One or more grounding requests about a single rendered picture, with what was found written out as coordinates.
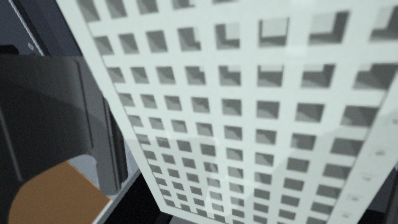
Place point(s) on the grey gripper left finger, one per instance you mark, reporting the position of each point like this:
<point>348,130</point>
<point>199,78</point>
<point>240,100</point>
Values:
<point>52,110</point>

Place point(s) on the white well plate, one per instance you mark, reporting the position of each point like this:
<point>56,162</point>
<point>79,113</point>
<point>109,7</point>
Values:
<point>250,111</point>

